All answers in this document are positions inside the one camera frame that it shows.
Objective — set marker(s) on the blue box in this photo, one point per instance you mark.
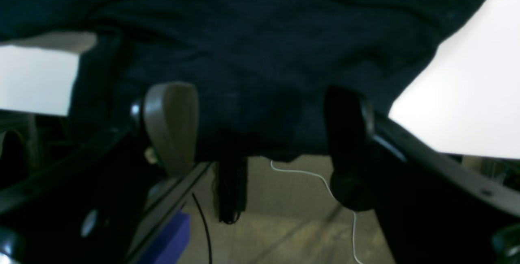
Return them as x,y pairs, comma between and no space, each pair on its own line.
168,246

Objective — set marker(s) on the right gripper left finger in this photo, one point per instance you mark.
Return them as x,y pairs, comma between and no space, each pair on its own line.
167,118

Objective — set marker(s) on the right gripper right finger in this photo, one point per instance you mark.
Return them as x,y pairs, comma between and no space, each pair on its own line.
351,127

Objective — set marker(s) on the black t-shirt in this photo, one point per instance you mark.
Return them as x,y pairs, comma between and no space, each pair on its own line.
261,67

